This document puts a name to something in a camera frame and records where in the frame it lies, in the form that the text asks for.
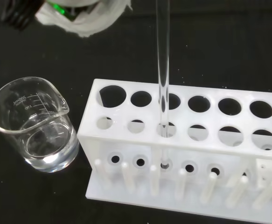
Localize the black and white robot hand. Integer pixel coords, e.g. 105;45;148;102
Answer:
1;0;133;38

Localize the glass beaker with water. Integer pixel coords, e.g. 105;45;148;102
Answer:
0;76;81;174

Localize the white test tube rack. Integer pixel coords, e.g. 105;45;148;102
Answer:
77;78;272;218

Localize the black bench cloth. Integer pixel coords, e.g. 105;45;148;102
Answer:
0;0;272;224

